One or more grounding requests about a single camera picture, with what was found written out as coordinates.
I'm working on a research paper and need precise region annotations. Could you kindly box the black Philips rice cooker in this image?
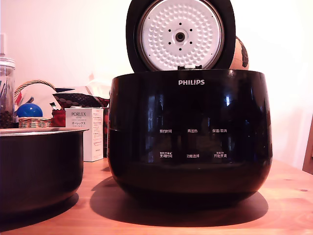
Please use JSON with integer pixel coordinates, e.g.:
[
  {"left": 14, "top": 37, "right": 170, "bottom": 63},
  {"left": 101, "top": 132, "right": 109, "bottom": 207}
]
[{"left": 108, "top": 69, "right": 273, "bottom": 204}]

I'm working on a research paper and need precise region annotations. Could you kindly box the black rice cooker lid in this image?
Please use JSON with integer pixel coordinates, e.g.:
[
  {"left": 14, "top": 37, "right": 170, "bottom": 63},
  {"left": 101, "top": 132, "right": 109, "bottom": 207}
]
[{"left": 126, "top": 0, "right": 236, "bottom": 73}]

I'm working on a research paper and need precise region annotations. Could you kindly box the black metallic inner pot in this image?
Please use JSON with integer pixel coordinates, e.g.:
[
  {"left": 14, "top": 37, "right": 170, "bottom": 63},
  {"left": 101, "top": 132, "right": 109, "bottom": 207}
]
[{"left": 0, "top": 127, "right": 90, "bottom": 216}]

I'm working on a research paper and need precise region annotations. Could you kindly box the dark red patterned box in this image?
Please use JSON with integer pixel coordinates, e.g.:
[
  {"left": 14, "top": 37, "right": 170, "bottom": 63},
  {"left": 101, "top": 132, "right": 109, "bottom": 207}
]
[{"left": 103, "top": 107, "right": 110, "bottom": 158}]

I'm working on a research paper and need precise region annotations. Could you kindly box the white Porlex box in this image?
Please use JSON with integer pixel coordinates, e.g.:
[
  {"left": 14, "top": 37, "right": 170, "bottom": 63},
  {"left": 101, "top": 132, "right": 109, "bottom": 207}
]
[{"left": 65, "top": 107, "right": 105, "bottom": 163}]

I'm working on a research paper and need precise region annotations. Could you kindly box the red patterned cloth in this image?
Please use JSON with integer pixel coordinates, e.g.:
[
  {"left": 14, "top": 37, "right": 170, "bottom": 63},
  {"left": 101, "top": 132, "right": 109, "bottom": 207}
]
[{"left": 50, "top": 92, "right": 110, "bottom": 127}]

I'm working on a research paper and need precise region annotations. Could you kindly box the globe with dark continents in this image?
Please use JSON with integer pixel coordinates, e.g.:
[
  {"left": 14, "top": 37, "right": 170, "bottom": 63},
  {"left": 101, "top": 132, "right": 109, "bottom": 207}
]
[{"left": 229, "top": 35, "right": 250, "bottom": 71}]

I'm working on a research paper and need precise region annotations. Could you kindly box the large wicker basket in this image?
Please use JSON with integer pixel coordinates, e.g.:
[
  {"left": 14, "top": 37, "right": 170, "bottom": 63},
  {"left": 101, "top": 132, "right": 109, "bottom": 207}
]
[{"left": 14, "top": 79, "right": 59, "bottom": 118}]

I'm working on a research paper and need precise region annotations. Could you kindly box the small woven basket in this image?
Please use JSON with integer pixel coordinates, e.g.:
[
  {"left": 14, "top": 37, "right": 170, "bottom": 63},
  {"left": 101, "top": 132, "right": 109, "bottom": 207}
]
[{"left": 18, "top": 117, "right": 53, "bottom": 129}]

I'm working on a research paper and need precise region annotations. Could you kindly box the blue ball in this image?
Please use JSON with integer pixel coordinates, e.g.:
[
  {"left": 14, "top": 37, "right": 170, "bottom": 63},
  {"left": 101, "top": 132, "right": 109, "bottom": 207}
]
[{"left": 16, "top": 103, "right": 44, "bottom": 118}]

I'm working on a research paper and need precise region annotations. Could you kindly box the glass jar with lid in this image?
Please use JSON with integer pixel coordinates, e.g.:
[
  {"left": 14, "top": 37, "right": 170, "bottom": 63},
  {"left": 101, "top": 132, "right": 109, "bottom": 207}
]
[{"left": 0, "top": 34, "right": 16, "bottom": 129}]

